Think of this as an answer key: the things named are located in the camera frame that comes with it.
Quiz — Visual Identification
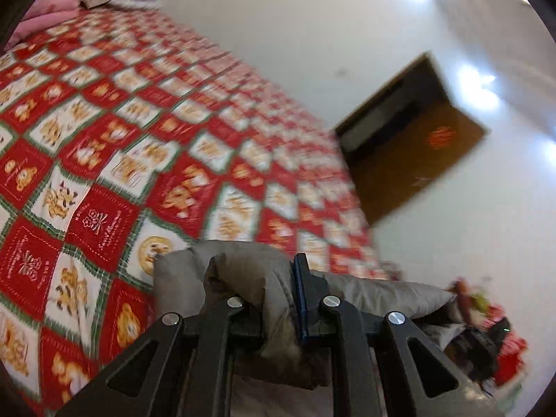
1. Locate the pink folded blanket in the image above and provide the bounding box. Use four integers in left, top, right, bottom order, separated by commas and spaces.
5, 0, 80, 51

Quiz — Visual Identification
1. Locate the brown wooden door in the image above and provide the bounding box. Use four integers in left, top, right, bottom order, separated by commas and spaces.
346, 97, 488, 227

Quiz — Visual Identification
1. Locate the grey puffer jacket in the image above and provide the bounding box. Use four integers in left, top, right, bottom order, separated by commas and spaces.
154, 240, 453, 416

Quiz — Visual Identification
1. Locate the red double happiness sticker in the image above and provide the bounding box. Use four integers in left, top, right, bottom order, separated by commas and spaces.
427, 126, 457, 150

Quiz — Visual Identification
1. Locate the red patchwork bear bedspread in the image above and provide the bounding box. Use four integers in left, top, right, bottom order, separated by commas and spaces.
1, 8, 382, 416

